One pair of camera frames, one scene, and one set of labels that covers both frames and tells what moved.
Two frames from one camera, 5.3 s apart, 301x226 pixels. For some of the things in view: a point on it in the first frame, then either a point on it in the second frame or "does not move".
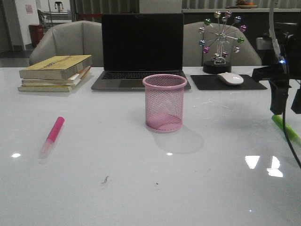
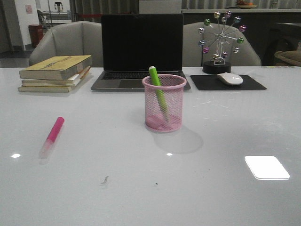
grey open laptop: (135, 46) does not move
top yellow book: (57, 67) does not move
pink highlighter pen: (47, 147) does not move
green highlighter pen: (278, 120) → (159, 90)
